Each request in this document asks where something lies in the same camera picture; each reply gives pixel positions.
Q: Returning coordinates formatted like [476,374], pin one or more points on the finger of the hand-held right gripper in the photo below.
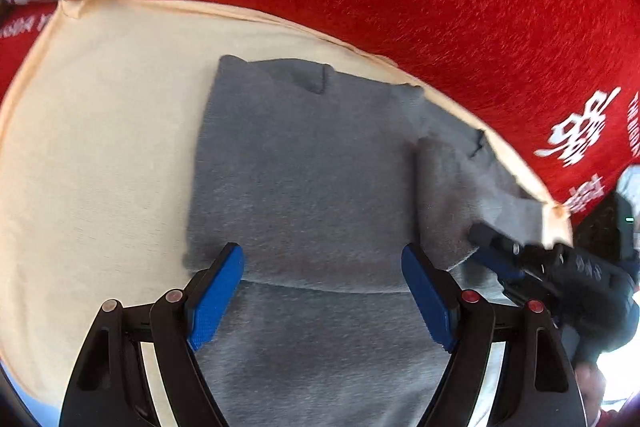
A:
[500,242]
[495,268]

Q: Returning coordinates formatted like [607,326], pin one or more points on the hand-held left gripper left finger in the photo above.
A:
[216,302]

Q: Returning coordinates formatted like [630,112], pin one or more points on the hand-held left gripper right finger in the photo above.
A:
[431,302]

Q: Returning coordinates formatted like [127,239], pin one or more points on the grey fleece garment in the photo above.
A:
[310,187]

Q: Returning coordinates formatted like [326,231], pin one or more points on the cream blanket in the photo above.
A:
[95,132]

